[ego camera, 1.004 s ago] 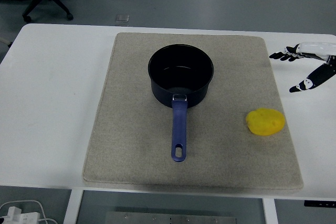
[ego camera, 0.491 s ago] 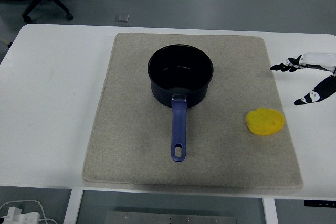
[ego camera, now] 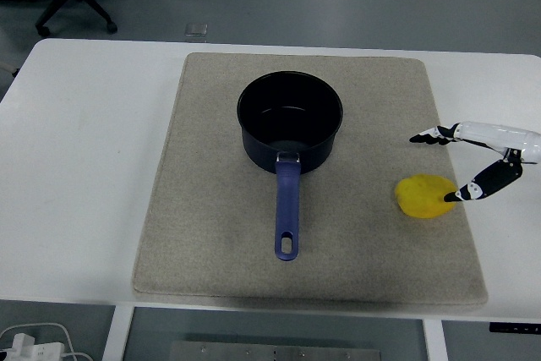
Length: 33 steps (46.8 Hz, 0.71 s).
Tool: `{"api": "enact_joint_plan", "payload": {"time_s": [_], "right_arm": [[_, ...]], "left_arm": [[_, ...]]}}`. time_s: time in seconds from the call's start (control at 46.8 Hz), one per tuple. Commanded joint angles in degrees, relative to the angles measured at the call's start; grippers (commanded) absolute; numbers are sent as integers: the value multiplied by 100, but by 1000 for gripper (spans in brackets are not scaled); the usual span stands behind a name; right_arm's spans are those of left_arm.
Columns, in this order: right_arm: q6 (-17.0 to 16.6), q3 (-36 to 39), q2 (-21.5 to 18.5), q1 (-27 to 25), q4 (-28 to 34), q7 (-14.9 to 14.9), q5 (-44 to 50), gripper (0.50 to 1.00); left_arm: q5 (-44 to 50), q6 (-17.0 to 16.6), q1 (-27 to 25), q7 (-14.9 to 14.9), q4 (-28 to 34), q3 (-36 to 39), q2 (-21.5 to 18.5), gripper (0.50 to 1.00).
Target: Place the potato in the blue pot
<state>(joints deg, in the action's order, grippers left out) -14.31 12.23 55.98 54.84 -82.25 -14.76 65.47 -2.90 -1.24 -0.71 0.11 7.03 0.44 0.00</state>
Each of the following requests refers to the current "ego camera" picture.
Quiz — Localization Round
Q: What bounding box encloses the white power strip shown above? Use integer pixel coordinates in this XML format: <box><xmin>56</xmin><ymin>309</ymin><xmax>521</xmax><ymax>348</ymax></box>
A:
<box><xmin>0</xmin><ymin>333</ymin><xmax>65</xmax><ymax>361</ymax></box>

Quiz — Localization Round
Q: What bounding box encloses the yellow potato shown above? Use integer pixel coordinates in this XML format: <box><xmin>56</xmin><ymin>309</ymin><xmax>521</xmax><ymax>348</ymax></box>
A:
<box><xmin>394</xmin><ymin>172</ymin><xmax>459</xmax><ymax>220</ymax></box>

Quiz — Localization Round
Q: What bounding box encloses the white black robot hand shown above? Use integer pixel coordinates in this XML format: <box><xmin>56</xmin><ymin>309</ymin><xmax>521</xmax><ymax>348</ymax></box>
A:
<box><xmin>408</xmin><ymin>121</ymin><xmax>541</xmax><ymax>204</ymax></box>

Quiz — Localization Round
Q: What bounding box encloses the black table control panel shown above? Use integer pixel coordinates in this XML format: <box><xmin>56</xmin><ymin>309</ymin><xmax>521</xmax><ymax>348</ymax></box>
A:
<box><xmin>489</xmin><ymin>323</ymin><xmax>541</xmax><ymax>334</ymax></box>

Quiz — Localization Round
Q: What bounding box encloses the grey metal plate with screws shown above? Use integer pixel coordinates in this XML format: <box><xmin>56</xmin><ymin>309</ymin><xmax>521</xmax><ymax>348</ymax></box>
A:
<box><xmin>169</xmin><ymin>340</ymin><xmax>384</xmax><ymax>361</ymax></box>

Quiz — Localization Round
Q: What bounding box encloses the beige felt mat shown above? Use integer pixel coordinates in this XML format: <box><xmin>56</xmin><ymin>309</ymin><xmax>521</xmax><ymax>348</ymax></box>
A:
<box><xmin>132</xmin><ymin>52</ymin><xmax>489</xmax><ymax>305</ymax></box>

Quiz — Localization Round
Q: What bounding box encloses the blue pot with handle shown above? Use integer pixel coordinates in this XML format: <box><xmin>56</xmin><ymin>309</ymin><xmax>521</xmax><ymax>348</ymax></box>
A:
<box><xmin>237</xmin><ymin>71</ymin><xmax>344</xmax><ymax>261</ymax></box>

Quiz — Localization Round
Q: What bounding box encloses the white power cable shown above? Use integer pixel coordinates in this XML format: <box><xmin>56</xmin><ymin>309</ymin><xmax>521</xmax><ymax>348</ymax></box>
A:
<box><xmin>0</xmin><ymin>322</ymin><xmax>92</xmax><ymax>361</ymax></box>

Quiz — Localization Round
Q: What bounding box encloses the white table leg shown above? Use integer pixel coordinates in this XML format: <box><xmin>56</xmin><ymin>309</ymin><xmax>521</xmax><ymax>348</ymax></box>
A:
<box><xmin>102</xmin><ymin>304</ymin><xmax>136</xmax><ymax>361</ymax></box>
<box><xmin>422</xmin><ymin>318</ymin><xmax>449</xmax><ymax>361</ymax></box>

